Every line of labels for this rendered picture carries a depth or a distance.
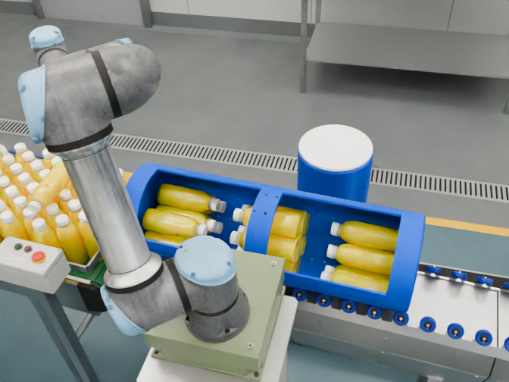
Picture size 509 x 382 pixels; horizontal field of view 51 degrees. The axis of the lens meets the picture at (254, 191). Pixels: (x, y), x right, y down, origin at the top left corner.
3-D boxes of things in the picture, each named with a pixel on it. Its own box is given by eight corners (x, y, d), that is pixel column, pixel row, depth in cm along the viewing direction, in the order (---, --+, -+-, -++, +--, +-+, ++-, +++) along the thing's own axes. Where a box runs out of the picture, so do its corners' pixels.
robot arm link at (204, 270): (248, 299, 112) (244, 262, 102) (189, 326, 109) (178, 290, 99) (226, 258, 120) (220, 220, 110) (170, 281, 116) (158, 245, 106)
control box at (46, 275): (53, 295, 160) (42, 273, 153) (-2, 280, 165) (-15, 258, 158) (71, 270, 166) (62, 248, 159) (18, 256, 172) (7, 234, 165)
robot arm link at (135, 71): (167, 32, 86) (124, 27, 129) (101, 51, 83) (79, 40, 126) (187, 100, 90) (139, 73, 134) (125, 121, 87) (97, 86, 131)
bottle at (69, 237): (77, 248, 186) (61, 211, 174) (92, 254, 184) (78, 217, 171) (64, 262, 182) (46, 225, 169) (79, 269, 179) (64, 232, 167)
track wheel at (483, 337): (494, 333, 145) (493, 330, 147) (477, 329, 146) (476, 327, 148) (491, 349, 145) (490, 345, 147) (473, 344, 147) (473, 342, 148)
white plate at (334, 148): (383, 136, 203) (383, 139, 203) (318, 117, 214) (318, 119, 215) (355, 179, 186) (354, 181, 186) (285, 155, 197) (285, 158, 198)
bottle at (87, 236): (91, 265, 181) (76, 227, 168) (88, 250, 185) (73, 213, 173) (111, 258, 182) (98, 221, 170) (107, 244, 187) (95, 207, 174)
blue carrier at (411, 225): (402, 330, 153) (417, 281, 131) (133, 264, 176) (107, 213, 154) (415, 249, 170) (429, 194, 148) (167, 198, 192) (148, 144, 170)
